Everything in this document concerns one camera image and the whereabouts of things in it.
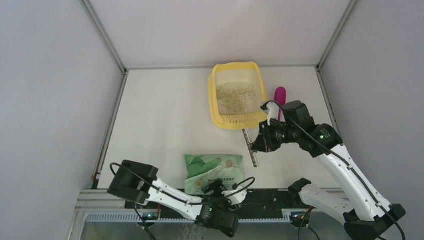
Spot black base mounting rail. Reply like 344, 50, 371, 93
143, 188, 309, 220

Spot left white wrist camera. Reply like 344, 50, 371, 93
221, 188, 247, 206

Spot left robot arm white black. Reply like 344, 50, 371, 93
107, 160, 247, 238

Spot green cat litter bag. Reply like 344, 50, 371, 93
184, 154, 245, 195

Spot right black camera cable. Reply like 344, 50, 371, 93
263, 99, 407, 240

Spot yellow plastic litter box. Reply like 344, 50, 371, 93
208, 61, 269, 130

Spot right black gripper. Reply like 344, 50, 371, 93
251, 118, 300, 153

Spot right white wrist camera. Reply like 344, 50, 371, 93
260, 100, 281, 126

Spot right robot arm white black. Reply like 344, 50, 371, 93
249, 100, 406, 240

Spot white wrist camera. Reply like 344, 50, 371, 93
260, 100, 281, 126
221, 188, 247, 206

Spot pink plastic litter scoop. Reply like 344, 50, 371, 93
273, 87, 287, 106

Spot white slotted cable duct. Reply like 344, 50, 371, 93
85, 211, 292, 223

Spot scattered clean litter grains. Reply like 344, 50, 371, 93
216, 83, 257, 115

